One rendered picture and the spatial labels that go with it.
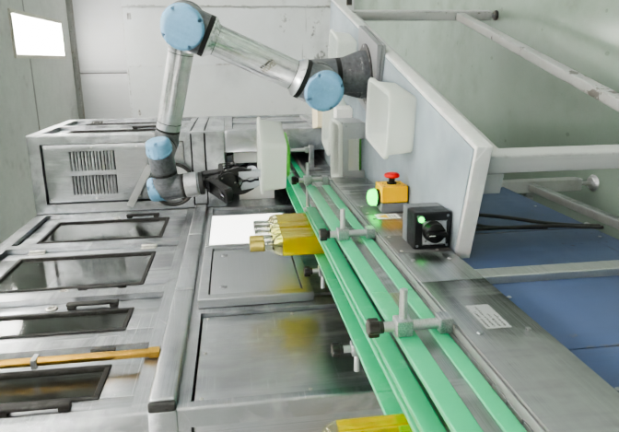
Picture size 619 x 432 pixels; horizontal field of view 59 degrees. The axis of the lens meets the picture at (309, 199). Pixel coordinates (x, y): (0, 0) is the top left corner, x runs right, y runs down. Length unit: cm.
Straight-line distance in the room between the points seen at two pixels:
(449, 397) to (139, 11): 500
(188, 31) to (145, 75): 392
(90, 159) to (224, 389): 171
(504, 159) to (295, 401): 66
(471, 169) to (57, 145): 210
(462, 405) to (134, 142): 223
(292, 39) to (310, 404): 449
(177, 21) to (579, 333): 117
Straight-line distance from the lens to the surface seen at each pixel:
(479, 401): 74
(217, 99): 539
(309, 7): 548
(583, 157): 124
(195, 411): 123
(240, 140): 265
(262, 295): 162
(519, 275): 110
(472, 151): 108
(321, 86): 157
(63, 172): 281
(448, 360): 82
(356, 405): 126
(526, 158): 118
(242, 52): 156
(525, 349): 83
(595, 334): 95
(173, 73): 172
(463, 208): 113
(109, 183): 277
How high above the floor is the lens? 120
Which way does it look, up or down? 8 degrees down
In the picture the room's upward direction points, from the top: 93 degrees counter-clockwise
